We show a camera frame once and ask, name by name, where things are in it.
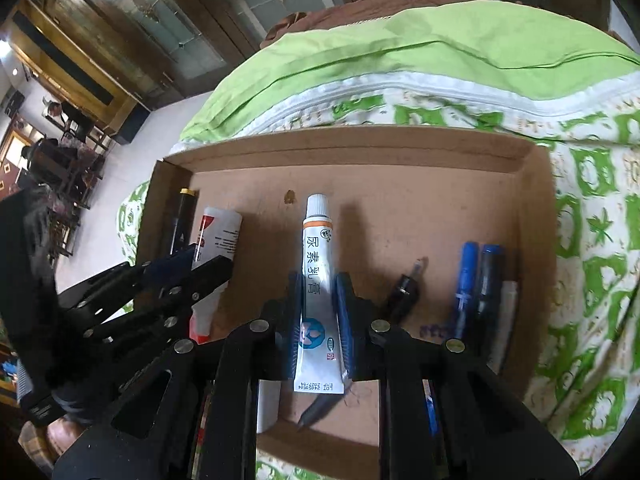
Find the green and white printed blanket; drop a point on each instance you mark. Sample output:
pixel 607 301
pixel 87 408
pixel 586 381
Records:
pixel 590 240

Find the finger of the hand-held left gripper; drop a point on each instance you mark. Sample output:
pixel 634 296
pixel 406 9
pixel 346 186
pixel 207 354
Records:
pixel 200 280
pixel 165 266

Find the person's left forearm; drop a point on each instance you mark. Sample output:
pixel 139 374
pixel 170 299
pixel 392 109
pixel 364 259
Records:
pixel 50 437

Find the white pen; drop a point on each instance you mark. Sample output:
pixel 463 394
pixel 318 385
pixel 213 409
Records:
pixel 506 320

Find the dark blue marker pen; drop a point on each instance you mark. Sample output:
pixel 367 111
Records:
pixel 489 285

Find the white plastic bottle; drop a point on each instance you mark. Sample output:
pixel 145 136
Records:
pixel 220 235

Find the black speaker box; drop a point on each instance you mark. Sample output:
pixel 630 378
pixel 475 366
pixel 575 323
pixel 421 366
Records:
pixel 131 125

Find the plain green sheet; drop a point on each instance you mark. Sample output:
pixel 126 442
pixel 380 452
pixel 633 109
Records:
pixel 400 55

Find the black marker with yellow cap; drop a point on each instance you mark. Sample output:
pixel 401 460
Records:
pixel 181 220

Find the brown cloth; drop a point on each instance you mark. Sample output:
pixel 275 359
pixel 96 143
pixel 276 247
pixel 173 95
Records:
pixel 370 5

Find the bright blue pen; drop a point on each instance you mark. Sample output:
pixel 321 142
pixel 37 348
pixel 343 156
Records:
pixel 466 280

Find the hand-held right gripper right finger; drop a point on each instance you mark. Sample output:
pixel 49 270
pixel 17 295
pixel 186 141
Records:
pixel 345 325

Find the small black plug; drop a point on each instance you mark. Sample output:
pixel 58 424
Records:
pixel 402 290

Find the white ointment tube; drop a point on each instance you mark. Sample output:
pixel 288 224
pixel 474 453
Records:
pixel 316 260

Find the brown cardboard box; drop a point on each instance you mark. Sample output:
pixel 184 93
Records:
pixel 400 210

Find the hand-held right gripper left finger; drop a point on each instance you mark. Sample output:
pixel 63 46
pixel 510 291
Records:
pixel 295 325

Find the dark wooden glass cabinet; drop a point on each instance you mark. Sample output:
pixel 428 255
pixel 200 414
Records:
pixel 150 25

